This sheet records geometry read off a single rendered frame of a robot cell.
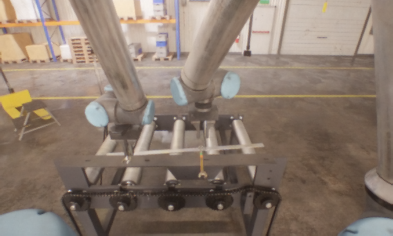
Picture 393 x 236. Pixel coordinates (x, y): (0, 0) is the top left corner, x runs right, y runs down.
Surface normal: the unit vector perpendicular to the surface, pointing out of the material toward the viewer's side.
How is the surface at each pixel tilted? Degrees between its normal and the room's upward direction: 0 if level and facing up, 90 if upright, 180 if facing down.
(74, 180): 90
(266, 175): 90
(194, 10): 90
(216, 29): 110
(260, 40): 90
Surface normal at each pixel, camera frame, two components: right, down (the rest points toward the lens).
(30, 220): 0.09, -0.88
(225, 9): -0.46, 0.68
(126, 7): 0.02, 0.47
